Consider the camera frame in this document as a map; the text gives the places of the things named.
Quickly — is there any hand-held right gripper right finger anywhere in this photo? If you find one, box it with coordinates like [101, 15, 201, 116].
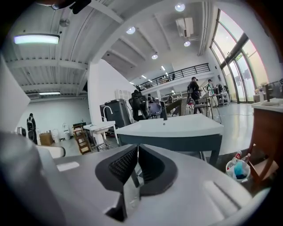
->
[127, 143, 253, 226]

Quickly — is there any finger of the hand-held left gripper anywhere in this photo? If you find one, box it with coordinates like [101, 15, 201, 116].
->
[36, 145, 67, 159]

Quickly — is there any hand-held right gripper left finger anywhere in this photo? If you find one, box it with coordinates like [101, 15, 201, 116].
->
[47, 143, 139, 226]

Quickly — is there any white sink table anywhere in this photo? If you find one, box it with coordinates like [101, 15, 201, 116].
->
[118, 133, 223, 166]

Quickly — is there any white washbasin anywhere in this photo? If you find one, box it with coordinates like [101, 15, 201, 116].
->
[251, 98, 283, 110]
[115, 113, 225, 139]
[83, 120, 117, 153]

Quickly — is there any small wooden cabinet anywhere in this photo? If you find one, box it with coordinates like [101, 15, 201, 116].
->
[39, 132, 54, 147]

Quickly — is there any wooden shelf rack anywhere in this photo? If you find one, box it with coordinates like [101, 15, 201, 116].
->
[72, 124, 92, 155]

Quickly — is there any blue cloth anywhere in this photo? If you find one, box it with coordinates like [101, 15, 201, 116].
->
[233, 162, 248, 179]

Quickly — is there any white waste bin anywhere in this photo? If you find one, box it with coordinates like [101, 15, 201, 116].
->
[225, 158, 252, 184]

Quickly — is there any white gooseneck faucet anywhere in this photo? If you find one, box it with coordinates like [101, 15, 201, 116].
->
[102, 105, 114, 122]

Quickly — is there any large black machine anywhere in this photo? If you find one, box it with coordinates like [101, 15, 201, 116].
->
[99, 98, 134, 129]

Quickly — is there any brown wicker chair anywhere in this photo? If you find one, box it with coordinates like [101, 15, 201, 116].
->
[165, 98, 191, 117]

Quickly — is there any white arched panel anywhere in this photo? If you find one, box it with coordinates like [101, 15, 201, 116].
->
[114, 88, 133, 100]

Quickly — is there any black office chair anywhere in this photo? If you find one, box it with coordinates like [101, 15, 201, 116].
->
[128, 89, 150, 122]

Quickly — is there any red-brown wooden vanity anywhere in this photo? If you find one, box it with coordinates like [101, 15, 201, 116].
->
[247, 105, 283, 185]

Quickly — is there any black mezzanine railing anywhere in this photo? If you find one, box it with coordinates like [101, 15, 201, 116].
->
[133, 63, 210, 91]

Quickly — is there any black vanity faucet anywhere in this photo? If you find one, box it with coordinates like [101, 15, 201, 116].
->
[264, 83, 275, 103]

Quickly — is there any white ceiling air conditioner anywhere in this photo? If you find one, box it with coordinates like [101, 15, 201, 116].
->
[175, 17, 195, 38]

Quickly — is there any round white wire-leg table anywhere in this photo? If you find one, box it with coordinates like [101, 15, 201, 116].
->
[199, 94, 222, 124]

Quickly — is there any black head camera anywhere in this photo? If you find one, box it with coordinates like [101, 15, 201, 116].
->
[50, 0, 92, 15]

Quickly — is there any glass window wall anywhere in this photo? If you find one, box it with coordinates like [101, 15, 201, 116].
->
[209, 8, 270, 104]

